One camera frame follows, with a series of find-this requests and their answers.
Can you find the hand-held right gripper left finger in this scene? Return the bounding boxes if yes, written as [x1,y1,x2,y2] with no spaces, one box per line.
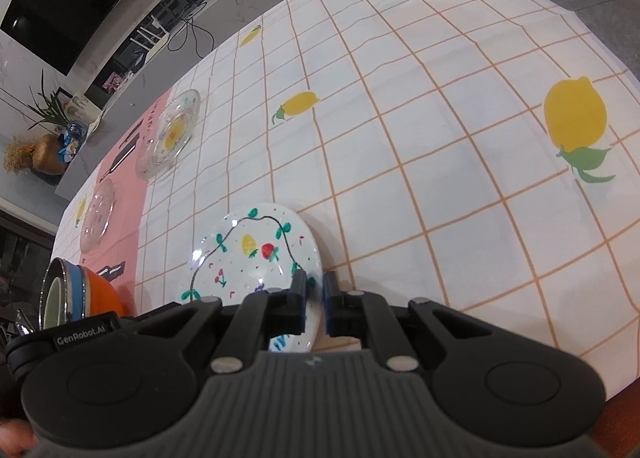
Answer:
[135,269,308,374]

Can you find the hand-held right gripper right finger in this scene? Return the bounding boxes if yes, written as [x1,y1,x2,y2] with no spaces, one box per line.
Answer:
[322,272,501,374]

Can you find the green ceramic bowl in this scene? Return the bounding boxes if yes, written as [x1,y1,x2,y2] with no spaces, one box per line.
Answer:
[44,275,66,329]

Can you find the orange steel bowl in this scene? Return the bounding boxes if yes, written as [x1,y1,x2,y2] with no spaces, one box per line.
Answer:
[80,268,128,321]

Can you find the blue steel bowl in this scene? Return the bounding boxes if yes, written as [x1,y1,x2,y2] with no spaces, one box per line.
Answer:
[42,258,93,325]

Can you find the white painted fruit plate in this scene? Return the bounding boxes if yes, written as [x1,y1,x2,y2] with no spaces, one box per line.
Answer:
[178,201,323,354]

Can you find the plain clear glass plate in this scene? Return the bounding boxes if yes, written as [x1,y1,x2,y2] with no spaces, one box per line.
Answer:
[80,178,117,254]

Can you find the floral clear glass plate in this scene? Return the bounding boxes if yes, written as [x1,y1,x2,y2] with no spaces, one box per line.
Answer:
[136,89,202,180]

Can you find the person's left hand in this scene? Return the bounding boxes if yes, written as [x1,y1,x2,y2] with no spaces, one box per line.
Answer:
[0,419,37,455]

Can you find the dark glass cabinet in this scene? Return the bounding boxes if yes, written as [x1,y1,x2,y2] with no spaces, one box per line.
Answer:
[0,210,56,324]

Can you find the pink bottle-print table mat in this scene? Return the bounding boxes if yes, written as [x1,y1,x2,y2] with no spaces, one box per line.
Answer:
[75,88,173,319]

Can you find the gold round vase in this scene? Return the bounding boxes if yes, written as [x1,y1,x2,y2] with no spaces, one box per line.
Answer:
[31,133,68,174]

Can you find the dried flower bunch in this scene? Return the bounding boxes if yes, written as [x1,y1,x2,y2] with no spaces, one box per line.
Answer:
[2,138,36,174]

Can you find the checked lemon-print tablecloth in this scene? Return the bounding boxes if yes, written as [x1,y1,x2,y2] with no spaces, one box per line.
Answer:
[52,0,640,389]

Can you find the blue snack packets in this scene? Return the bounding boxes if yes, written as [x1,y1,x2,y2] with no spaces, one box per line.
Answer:
[57,120,88,159]

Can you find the green spiky plant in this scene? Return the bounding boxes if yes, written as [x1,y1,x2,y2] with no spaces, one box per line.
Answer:
[25,70,76,131]

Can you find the white router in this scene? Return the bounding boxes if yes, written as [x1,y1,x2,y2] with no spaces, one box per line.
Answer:
[132,13,173,46]

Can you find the black cable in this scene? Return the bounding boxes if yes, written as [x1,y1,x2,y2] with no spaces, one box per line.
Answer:
[167,13,216,56]

